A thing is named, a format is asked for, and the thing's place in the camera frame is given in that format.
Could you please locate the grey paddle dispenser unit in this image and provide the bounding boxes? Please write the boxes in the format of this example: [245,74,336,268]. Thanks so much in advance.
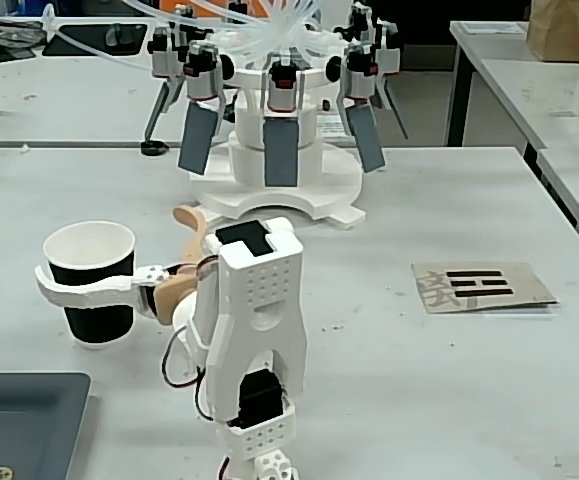
[337,42,387,174]
[262,58,304,189]
[351,1,410,141]
[177,39,226,176]
[142,23,188,146]

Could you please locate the brown paper bag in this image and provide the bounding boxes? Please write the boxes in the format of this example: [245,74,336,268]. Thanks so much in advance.
[526,0,579,63]

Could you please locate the tan gripper, black servo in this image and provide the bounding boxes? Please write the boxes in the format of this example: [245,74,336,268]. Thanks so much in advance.
[33,204,210,326]

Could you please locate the translucent tube bundle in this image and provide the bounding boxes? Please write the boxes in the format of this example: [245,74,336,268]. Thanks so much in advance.
[42,0,353,69]

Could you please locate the black paper cup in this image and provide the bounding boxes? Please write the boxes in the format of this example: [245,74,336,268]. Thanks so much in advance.
[42,220,137,350]

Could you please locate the white round dispenser base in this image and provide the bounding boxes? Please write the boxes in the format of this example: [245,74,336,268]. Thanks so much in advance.
[191,64,368,231]

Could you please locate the grey background table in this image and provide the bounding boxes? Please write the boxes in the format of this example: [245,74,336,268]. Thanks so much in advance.
[447,19,579,149]

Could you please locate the cardboard card with black bars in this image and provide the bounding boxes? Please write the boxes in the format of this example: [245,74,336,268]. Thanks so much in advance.
[411,262,559,315]

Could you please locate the white paper stack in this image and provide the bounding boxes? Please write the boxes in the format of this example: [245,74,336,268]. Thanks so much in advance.
[461,21,529,36]

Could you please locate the red black forearm cable loop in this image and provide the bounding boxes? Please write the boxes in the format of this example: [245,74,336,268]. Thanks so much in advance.
[162,327,211,422]

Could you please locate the red black gripper servo cable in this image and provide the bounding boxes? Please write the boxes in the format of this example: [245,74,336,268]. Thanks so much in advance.
[196,253,221,287]

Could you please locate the dark grey tray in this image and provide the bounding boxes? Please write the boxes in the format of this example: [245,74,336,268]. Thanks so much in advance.
[0,371,92,480]

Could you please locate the printed paper sheet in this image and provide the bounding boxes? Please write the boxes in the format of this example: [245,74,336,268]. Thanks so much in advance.
[315,113,353,137]

